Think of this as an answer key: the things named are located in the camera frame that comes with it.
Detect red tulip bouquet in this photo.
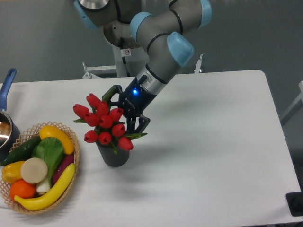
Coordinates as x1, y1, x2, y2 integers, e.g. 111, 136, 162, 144
73, 93, 147, 151

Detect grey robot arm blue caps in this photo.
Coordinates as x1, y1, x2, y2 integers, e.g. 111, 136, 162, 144
74, 0, 212, 133

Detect yellow bell pepper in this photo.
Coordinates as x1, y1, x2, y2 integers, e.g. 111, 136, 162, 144
1, 161, 25, 184

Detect black device at table edge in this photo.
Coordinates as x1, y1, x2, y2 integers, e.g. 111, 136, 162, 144
286, 192, 303, 217

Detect yellow banana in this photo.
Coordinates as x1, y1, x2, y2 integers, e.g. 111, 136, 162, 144
14, 163, 76, 211

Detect yellow squash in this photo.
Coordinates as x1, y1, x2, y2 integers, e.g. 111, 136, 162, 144
39, 125, 74, 155

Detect blue handled saucepan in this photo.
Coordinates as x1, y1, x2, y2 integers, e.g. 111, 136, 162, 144
0, 68, 20, 161

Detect purple sweet potato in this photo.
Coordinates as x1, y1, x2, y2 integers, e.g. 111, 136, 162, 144
52, 154, 74, 185

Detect dark grey ribbed vase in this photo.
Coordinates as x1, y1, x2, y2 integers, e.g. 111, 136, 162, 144
96, 142, 130, 167

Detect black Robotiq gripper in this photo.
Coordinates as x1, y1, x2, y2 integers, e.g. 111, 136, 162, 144
101, 75, 156, 134

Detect green bok choy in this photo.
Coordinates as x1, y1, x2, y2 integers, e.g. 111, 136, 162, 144
31, 137, 64, 195

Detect dark green cucumber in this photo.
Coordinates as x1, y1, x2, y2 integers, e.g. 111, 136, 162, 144
0, 136, 41, 166

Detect orange fruit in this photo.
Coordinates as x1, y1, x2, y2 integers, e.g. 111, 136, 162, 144
9, 180, 36, 201

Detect beige round disc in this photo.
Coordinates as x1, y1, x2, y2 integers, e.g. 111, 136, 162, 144
20, 157, 48, 184

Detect white frame at right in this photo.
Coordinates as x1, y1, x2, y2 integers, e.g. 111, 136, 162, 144
280, 81, 303, 126

